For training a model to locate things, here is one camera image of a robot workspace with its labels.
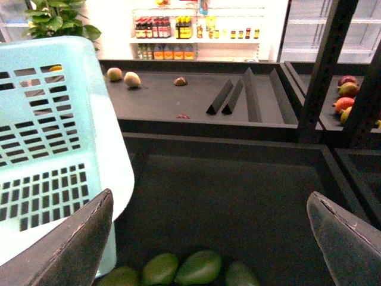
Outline black shelf post right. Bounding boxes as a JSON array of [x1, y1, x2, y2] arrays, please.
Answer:
[[342, 47, 380, 148]]

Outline brown chestnut fruit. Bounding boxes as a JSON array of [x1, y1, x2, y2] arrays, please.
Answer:
[[173, 76, 188, 86]]

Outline green potted plant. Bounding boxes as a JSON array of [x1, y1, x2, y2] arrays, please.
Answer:
[[23, 0, 102, 43]]

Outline black shelf post left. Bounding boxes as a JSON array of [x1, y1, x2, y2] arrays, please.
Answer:
[[298, 0, 358, 144]]

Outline glass door refrigerator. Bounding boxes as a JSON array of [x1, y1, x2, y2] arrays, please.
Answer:
[[278, 0, 380, 64]]

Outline green avocado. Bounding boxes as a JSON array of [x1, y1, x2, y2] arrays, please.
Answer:
[[140, 253, 179, 285], [174, 250, 222, 285], [97, 266, 140, 286], [224, 262, 260, 286]]

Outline pale green fruit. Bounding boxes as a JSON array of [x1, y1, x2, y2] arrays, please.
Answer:
[[107, 67, 123, 82]]

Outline white shelf with bottles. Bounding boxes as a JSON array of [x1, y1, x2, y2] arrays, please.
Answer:
[[130, 1, 266, 63]]

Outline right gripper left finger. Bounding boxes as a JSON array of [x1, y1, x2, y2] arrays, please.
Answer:
[[1, 189, 113, 285]]

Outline black triangular divider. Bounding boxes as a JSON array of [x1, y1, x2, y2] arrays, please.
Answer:
[[243, 67, 262, 123], [206, 79, 233, 116], [269, 69, 298, 125], [221, 79, 243, 115]]

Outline green avocado in tray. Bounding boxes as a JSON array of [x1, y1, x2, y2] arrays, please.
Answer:
[[224, 262, 260, 286], [140, 253, 179, 285], [97, 266, 140, 286]]

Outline light blue plastic basket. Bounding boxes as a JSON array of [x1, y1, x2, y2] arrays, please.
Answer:
[[1, 36, 134, 263]]

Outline black shelf post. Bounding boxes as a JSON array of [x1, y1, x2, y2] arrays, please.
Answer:
[[342, 47, 380, 148], [298, 0, 358, 144]]

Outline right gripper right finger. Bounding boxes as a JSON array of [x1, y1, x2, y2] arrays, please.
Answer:
[[307, 192, 380, 285]]

